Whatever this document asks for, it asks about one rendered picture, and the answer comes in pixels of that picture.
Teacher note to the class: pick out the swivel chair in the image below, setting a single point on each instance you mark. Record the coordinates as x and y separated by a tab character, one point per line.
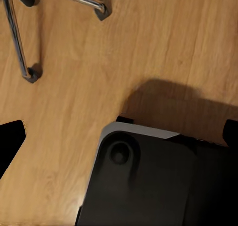
29	74

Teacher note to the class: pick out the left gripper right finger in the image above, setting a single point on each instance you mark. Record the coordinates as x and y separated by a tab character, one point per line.
230	136

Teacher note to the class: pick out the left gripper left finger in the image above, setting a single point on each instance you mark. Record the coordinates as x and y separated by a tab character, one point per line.
12	136

